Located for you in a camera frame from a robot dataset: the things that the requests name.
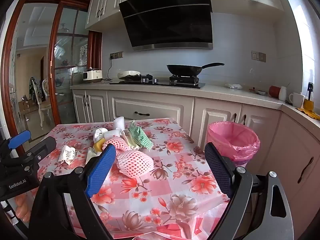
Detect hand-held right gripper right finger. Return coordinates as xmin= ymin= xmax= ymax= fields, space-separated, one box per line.
xmin=204 ymin=142 xmax=294 ymax=240

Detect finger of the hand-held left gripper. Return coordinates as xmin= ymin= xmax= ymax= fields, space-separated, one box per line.
xmin=0 ymin=131 xmax=32 ymax=155
xmin=24 ymin=136 xmax=57 ymax=167

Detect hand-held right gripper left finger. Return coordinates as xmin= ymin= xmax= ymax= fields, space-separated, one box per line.
xmin=29 ymin=144 xmax=117 ymax=240

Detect pink foam fruit net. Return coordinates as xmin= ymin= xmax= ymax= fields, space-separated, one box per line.
xmin=102 ymin=137 xmax=154 ymax=178

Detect white foam packing sheet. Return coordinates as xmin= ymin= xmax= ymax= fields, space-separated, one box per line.
xmin=104 ymin=116 xmax=125 ymax=140

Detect person's left hand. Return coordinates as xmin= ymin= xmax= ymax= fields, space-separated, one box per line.
xmin=14 ymin=194 xmax=33 ymax=223

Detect crumpled printed white paper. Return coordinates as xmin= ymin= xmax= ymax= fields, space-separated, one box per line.
xmin=58 ymin=145 xmax=76 ymax=166

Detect white dining chair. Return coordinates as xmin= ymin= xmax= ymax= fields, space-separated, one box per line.
xmin=35 ymin=79 xmax=54 ymax=127

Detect crumpled white plastic bag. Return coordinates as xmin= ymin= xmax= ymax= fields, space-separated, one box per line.
xmin=86 ymin=127 xmax=108 ymax=163

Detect beige plastic package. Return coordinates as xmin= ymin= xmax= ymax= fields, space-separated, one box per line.
xmin=120 ymin=130 xmax=140 ymax=150

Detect pink floral tablecloth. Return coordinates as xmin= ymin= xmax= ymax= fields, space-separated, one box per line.
xmin=30 ymin=118 xmax=230 ymax=240

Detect green wavy cleaning cloth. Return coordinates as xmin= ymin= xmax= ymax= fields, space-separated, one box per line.
xmin=129 ymin=120 xmax=153 ymax=150

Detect white kitchen base cabinets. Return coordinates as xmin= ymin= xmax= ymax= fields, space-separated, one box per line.
xmin=70 ymin=82 xmax=320 ymax=240

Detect white rice cooker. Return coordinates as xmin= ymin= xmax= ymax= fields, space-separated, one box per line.
xmin=83 ymin=67 xmax=103 ymax=83

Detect small grey dish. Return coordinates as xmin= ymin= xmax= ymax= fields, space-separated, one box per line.
xmin=249 ymin=87 xmax=268 ymax=96

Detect wood framed glass door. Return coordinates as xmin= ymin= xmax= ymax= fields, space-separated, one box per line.
xmin=0 ymin=0 xmax=103 ymax=153

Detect red bowl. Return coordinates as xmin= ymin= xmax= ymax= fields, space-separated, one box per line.
xmin=269 ymin=85 xmax=282 ymax=98

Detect white lid on stove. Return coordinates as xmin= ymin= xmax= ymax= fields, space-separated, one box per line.
xmin=117 ymin=70 xmax=142 ymax=79

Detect black gas stove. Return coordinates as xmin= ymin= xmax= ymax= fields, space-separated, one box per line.
xmin=109 ymin=74 xmax=206 ymax=89

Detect white mug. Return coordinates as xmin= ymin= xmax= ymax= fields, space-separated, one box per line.
xmin=289 ymin=92 xmax=305 ymax=108

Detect black wok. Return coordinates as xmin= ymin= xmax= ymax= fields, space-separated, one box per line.
xmin=167 ymin=62 xmax=225 ymax=77

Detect yellow cloth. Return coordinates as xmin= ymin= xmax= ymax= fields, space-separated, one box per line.
xmin=297 ymin=107 xmax=320 ymax=120

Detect oil bottle with black cap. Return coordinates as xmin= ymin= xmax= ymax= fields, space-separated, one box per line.
xmin=303 ymin=82 xmax=315 ymax=112

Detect white upper kitchen cabinets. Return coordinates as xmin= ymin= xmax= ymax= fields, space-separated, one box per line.
xmin=85 ymin=0 xmax=285 ymax=29

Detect black range hood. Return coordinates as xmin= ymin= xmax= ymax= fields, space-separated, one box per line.
xmin=119 ymin=0 xmax=213 ymax=52

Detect double wall outlet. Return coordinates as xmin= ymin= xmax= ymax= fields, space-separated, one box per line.
xmin=251 ymin=51 xmax=266 ymax=62

